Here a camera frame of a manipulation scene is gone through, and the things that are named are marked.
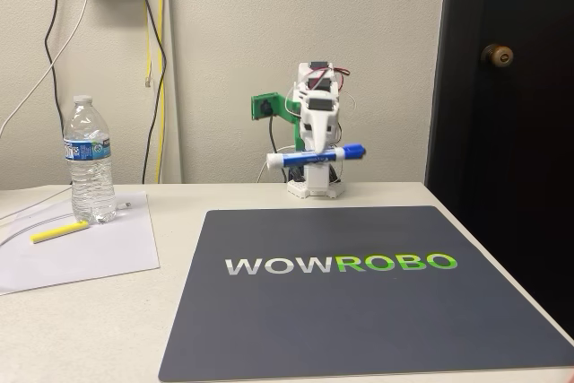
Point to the blue and white marker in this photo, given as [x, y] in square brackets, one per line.
[300, 159]

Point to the brass door knob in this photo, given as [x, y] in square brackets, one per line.
[497, 54]

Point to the dark grey WOWROBO mat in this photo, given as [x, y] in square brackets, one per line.
[314, 333]

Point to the dark door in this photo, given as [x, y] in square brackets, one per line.
[515, 167]

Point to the clear plastic water bottle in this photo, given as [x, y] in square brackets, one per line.
[89, 167]

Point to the white paper sheet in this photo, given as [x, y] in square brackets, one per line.
[89, 262]

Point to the yellow flat stick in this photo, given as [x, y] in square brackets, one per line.
[58, 231]

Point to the green mount with camera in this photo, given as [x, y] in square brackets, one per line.
[287, 109]

